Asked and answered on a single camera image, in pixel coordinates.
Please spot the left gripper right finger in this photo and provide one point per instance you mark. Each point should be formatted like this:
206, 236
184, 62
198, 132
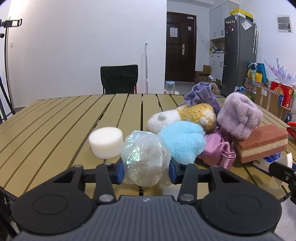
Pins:
176, 172

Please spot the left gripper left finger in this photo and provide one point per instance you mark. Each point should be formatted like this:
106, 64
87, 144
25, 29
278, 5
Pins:
116, 171

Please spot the iridescent plastic bag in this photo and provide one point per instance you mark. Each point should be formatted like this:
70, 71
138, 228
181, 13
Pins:
146, 159

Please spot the red and yellow sponge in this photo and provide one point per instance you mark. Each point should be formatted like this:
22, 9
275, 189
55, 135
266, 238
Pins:
263, 142

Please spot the white and yellow plush toy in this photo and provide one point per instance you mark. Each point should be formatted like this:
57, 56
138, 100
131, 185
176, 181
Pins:
202, 114

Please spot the white foam cylinder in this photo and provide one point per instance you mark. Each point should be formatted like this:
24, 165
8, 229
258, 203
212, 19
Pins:
106, 143

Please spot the light blue plush toy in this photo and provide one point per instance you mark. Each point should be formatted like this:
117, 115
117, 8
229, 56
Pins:
185, 140

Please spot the red snack bag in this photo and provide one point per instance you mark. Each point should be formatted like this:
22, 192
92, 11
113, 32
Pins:
291, 129

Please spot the pink satin cloth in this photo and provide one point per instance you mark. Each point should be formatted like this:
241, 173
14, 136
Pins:
218, 150

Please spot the large cardboard box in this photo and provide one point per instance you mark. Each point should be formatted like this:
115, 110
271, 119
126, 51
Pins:
268, 99

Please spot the red gift box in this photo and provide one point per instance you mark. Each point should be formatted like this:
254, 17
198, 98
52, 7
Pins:
285, 93

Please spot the clear jar blue lid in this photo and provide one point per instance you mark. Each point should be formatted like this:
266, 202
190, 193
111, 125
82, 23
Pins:
170, 87

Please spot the black folding chair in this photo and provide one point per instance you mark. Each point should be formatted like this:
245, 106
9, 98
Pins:
119, 79

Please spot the purple flower decoration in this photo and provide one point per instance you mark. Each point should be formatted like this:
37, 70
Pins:
282, 75

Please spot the blue gift bag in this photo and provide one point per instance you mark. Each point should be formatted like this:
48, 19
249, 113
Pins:
257, 72

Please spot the dark brown entrance door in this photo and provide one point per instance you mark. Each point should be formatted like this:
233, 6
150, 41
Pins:
181, 41

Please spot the grey refrigerator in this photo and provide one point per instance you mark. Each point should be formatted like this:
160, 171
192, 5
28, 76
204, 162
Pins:
239, 40

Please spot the white electrical panel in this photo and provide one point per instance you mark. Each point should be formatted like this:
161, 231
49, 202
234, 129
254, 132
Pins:
284, 24

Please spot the yellow box on fridge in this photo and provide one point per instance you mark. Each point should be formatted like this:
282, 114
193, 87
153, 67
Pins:
241, 13

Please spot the white mop handle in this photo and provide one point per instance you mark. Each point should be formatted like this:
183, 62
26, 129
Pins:
146, 68

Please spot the white wall cabinet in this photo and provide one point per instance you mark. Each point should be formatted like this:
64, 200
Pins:
217, 17

